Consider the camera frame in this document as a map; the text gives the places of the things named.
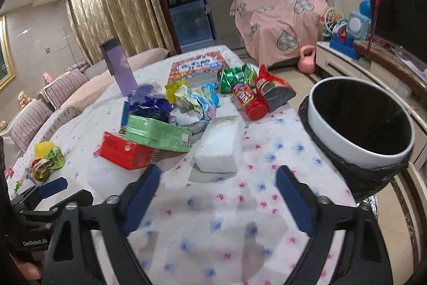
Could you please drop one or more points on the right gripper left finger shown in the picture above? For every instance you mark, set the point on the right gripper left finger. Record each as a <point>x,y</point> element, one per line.
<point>72,257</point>

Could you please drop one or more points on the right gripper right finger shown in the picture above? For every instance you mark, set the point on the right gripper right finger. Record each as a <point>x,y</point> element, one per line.
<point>363,258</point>

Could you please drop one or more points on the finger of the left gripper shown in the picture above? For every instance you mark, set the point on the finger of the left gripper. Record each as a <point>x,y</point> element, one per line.
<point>51,188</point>

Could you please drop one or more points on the red carton box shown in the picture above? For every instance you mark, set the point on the red carton box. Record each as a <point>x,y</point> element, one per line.
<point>124,153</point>

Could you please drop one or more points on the green carton box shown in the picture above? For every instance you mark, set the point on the green carton box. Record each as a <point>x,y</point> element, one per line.
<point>158,135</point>

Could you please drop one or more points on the white foam block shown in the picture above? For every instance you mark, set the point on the white foam block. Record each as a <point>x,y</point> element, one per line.
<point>219,149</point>

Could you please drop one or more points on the white trash bin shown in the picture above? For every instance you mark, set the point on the white trash bin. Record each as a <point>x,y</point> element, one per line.
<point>360,122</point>

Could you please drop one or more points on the left hand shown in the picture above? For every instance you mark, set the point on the left hand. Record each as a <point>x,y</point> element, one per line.
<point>32,271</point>

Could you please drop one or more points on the yellow cupcake liner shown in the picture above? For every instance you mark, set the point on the yellow cupcake liner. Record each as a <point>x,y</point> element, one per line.
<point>42,149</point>

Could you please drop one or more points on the small teddy bear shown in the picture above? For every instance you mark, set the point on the small teddy bear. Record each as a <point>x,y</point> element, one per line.
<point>23,99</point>

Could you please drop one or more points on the striped pink cushion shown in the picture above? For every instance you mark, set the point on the striped pink cushion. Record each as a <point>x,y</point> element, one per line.
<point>63,87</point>

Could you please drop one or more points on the gold framed painting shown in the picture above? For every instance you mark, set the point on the gold framed painting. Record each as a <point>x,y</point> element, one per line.
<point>8,71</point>

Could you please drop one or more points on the pink sofa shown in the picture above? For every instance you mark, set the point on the pink sofa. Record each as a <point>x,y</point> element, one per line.
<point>99,79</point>

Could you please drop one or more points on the blue crumpled wrapper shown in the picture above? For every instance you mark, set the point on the blue crumpled wrapper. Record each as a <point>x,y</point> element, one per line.
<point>148,100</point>

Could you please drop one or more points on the purple thermos bottle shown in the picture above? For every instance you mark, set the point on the purple thermos bottle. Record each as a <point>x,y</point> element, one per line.
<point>118,66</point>

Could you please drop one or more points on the yellow snack wrapper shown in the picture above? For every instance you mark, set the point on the yellow snack wrapper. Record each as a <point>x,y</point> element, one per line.
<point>171,89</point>

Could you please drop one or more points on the pastel crumpled wrapper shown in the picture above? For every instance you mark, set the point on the pastel crumpled wrapper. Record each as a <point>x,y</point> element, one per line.
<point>195,107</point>

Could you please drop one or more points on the floral white tablecloth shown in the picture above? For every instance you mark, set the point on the floral white tablecloth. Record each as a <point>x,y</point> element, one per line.
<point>205,228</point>

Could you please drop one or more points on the red grey snack bag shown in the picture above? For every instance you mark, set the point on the red grey snack bag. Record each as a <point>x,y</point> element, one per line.
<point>275,91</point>

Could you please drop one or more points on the red children's book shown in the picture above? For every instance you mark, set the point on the red children's book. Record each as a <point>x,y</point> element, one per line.
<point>205,64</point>

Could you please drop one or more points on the red chips canister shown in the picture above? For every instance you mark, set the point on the red chips canister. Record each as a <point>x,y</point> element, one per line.
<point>248,99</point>

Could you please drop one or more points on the pink kettlebell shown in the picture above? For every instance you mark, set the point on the pink kettlebell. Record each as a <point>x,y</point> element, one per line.
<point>306,63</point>

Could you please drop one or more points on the gold patterned curtain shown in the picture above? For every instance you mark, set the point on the gold patterned curtain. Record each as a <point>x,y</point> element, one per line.
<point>138,24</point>

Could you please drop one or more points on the green snack bag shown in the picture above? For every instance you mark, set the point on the green snack bag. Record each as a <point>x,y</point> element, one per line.
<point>229,77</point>

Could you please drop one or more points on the blue toy machine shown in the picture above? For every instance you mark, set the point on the blue toy machine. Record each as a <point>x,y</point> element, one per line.
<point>356,28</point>

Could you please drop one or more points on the colourful ferris wheel toy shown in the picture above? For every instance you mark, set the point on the colourful ferris wheel toy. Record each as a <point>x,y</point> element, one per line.
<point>329,17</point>

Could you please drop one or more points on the pink heart cover sheet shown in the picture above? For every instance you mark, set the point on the pink heart cover sheet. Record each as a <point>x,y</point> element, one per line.
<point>273,31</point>

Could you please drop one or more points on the blue spiky ball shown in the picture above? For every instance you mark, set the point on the blue spiky ball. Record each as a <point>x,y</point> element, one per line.
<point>365,8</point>

